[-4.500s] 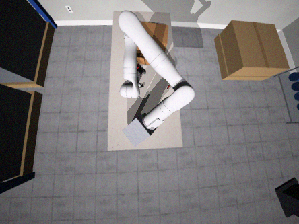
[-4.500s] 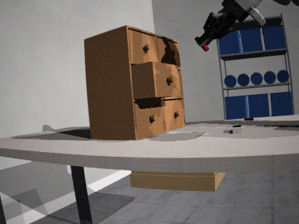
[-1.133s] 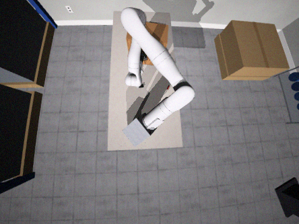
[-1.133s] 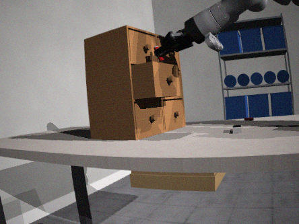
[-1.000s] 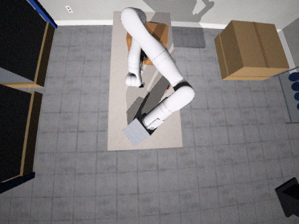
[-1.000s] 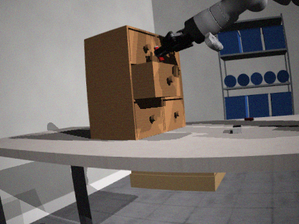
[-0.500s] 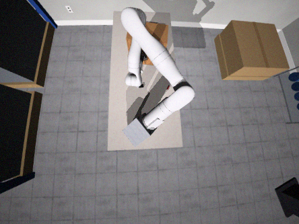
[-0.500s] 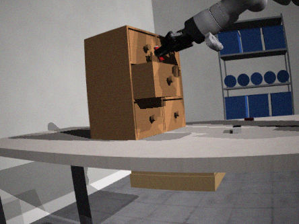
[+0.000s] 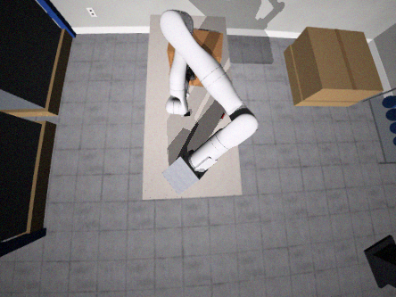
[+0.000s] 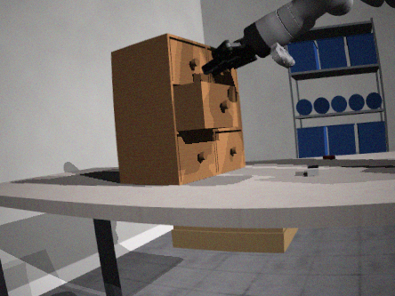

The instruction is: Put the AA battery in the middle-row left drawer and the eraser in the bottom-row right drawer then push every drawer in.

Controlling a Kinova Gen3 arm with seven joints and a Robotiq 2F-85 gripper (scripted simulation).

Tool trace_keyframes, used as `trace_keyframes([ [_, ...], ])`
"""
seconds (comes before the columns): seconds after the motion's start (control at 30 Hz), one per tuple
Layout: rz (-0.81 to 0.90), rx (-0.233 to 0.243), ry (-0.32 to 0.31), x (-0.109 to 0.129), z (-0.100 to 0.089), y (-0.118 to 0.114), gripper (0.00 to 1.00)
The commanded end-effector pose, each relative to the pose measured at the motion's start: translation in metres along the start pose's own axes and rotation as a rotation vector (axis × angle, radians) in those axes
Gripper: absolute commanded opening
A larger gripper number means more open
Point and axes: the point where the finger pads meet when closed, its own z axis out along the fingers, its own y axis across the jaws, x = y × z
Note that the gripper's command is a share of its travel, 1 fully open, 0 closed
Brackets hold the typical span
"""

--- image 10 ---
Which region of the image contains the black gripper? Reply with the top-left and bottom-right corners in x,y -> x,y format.
202,22 -> 270,76

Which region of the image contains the small wooden chest of drawers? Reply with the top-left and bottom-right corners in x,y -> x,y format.
111,33 -> 246,186

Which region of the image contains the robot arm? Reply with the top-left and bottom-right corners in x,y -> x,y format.
255,0 -> 353,68

